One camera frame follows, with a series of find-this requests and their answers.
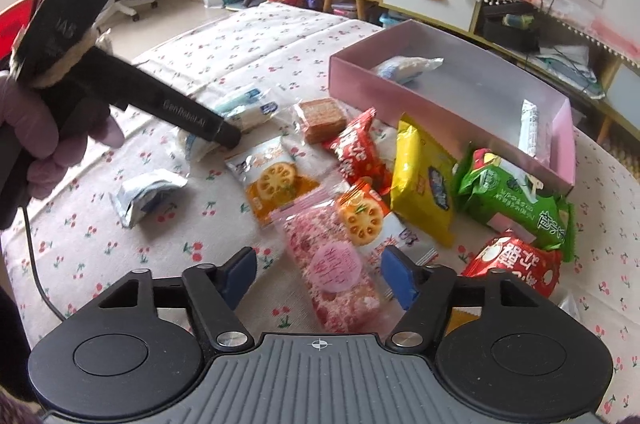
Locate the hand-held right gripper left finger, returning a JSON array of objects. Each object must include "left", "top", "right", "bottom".
[{"left": 97, "top": 248, "right": 258, "bottom": 352}]

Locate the pink speckled snack packet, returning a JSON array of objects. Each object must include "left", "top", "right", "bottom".
[{"left": 272, "top": 194, "right": 383, "bottom": 330}]

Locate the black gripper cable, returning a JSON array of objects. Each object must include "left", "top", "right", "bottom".
[{"left": 20, "top": 204, "right": 68, "bottom": 322}]

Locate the white green cloth pile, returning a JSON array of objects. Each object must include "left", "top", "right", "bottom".
[{"left": 530, "top": 44, "right": 601, "bottom": 97}]

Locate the person's left hand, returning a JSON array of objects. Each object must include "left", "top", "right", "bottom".
[{"left": 0, "top": 71, "right": 123, "bottom": 201}]

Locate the white blue snack packet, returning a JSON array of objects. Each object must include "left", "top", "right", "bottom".
[
  {"left": 109, "top": 169, "right": 188, "bottom": 229},
  {"left": 212, "top": 86, "right": 281, "bottom": 129},
  {"left": 170, "top": 124, "right": 226, "bottom": 162},
  {"left": 372, "top": 55, "right": 445, "bottom": 83}
]

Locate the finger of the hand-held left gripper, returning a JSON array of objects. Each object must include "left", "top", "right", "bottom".
[{"left": 97, "top": 48, "right": 242, "bottom": 149}]

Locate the yellow snack packet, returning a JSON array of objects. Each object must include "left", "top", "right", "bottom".
[{"left": 390, "top": 114, "right": 458, "bottom": 247}]

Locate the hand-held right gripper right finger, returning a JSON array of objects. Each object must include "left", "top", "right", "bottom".
[{"left": 381, "top": 246, "right": 551, "bottom": 350}]

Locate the orange lotus root packet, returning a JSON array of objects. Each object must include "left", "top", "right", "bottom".
[{"left": 223, "top": 139, "right": 321, "bottom": 227}]

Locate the red snack packet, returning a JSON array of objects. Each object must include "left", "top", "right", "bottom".
[
  {"left": 460, "top": 231, "right": 566, "bottom": 299},
  {"left": 322, "top": 106, "right": 396, "bottom": 195}
]

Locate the green snack packet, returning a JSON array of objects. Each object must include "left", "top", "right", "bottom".
[{"left": 452, "top": 144, "right": 576, "bottom": 262}]

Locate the brown cake packet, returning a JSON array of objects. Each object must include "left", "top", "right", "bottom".
[{"left": 292, "top": 98, "right": 348, "bottom": 145}]

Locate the red white lotus root packet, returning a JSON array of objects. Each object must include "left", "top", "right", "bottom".
[{"left": 335, "top": 181, "right": 436, "bottom": 265}]

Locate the silver cardboard box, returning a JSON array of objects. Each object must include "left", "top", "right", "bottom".
[{"left": 328, "top": 20, "right": 576, "bottom": 197}]

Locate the crumpled white blue snack packet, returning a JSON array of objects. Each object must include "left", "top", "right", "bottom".
[{"left": 109, "top": 169, "right": 188, "bottom": 229}]

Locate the blue lid storage box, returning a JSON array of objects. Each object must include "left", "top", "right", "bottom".
[{"left": 377, "top": 10, "right": 408, "bottom": 30}]

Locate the long white snack packet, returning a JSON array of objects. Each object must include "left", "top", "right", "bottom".
[{"left": 517, "top": 98, "right": 541, "bottom": 159}]

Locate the black storage box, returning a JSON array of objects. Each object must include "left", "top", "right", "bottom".
[{"left": 482, "top": 4, "right": 541, "bottom": 52}]

